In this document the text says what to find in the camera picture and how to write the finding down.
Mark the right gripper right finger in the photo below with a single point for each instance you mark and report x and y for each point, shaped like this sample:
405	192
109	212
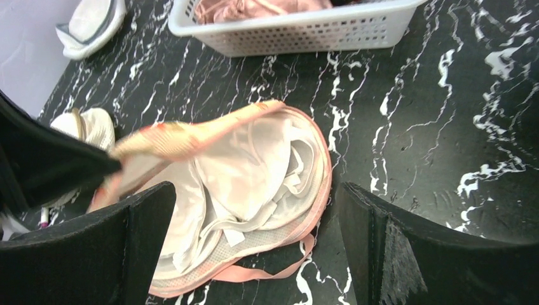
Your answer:
398	257

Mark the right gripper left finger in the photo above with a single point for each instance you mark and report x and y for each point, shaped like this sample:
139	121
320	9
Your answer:
104	257

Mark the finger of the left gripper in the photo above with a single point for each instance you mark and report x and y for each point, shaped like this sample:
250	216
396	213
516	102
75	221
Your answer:
39	164

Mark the peach patterned mesh laundry bag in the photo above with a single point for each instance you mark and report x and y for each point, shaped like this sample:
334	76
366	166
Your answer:
149	150

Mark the white satin bra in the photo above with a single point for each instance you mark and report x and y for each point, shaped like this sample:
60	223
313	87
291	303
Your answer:
259	177

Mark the round white mesh laundry bag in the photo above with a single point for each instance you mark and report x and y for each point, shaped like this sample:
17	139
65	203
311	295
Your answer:
92	25

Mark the pink satin garment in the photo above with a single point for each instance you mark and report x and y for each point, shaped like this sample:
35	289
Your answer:
209	12

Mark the white plastic basket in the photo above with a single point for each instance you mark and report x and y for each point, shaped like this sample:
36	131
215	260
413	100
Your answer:
367	25

